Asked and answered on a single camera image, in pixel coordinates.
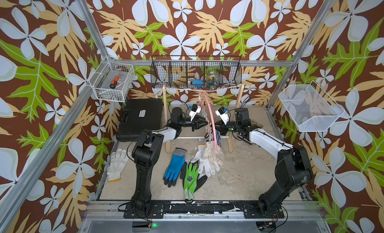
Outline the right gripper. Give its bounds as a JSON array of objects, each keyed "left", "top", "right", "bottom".
[{"left": 210, "top": 119, "right": 242, "bottom": 136}]

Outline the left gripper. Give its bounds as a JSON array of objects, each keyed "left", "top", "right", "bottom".
[{"left": 177, "top": 115, "right": 208, "bottom": 132}]

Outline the pink clip hanger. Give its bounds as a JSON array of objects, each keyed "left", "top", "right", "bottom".
[{"left": 202, "top": 91, "right": 218, "bottom": 150}]

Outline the white cotton glove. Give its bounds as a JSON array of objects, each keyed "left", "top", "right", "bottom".
[{"left": 191, "top": 145, "right": 212, "bottom": 177}]

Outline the green rubber glove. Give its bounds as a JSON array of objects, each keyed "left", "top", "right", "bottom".
[{"left": 180, "top": 162, "right": 208, "bottom": 204}]

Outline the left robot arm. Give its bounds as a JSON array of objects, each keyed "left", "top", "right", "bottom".
[{"left": 127, "top": 104, "right": 209, "bottom": 218}]

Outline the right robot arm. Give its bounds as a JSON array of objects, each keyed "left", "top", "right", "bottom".
[{"left": 215, "top": 107, "right": 314, "bottom": 218}]

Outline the yellow drill bit box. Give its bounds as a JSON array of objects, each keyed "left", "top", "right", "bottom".
[{"left": 249, "top": 121, "right": 263, "bottom": 130}]

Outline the blue object in basket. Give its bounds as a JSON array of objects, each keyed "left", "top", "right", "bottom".
[{"left": 192, "top": 79, "right": 204, "bottom": 88}]

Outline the clear bottle in basket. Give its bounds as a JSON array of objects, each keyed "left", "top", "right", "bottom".
[{"left": 207, "top": 70, "right": 219, "bottom": 85}]

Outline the blue rubber glove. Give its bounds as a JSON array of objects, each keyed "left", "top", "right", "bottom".
[{"left": 163, "top": 148, "right": 187, "bottom": 188}]

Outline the black plastic tool case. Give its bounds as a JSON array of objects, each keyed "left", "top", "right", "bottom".
[{"left": 116, "top": 98, "right": 163, "bottom": 142}]

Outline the white mesh basket right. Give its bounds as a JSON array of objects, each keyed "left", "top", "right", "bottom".
[{"left": 278, "top": 81, "right": 344, "bottom": 132}]

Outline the orange black screwdriver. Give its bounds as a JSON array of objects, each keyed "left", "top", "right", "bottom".
[{"left": 110, "top": 76, "right": 120, "bottom": 89}]

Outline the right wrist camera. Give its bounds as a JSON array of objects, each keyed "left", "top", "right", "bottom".
[{"left": 215, "top": 106, "right": 230, "bottom": 125}]

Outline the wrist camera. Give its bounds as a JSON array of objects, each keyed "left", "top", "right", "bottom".
[
  {"left": 215, "top": 106, "right": 230, "bottom": 125},
  {"left": 189, "top": 104, "right": 201, "bottom": 121}
]

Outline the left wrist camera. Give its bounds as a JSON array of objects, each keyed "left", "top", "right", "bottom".
[{"left": 189, "top": 104, "right": 201, "bottom": 121}]

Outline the wooden drying rack frame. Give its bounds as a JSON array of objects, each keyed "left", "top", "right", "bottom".
[{"left": 162, "top": 83, "right": 245, "bottom": 154}]

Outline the black wire basket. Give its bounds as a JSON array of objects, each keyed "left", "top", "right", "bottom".
[{"left": 148, "top": 55, "right": 243, "bottom": 91}]

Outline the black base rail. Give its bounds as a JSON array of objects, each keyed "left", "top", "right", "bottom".
[{"left": 118, "top": 200, "right": 285, "bottom": 220}]

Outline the white wire basket left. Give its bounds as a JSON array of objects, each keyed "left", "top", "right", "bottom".
[{"left": 90, "top": 57, "right": 135, "bottom": 103}]

